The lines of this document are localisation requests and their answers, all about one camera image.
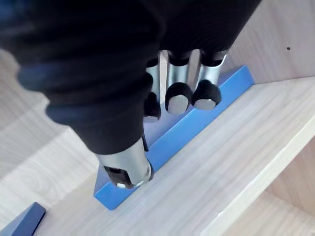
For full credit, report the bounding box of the light wood cabinet shelf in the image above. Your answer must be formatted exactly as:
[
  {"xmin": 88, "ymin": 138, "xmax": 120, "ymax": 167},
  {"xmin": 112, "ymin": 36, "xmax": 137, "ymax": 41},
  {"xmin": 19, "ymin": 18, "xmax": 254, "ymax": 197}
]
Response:
[{"xmin": 0, "ymin": 0, "xmax": 315, "ymax": 236}]

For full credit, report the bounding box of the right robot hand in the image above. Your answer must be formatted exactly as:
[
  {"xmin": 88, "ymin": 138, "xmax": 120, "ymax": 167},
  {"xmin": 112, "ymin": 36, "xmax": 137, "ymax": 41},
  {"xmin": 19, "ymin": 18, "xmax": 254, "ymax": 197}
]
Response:
[{"xmin": 0, "ymin": 0, "xmax": 262, "ymax": 190}]

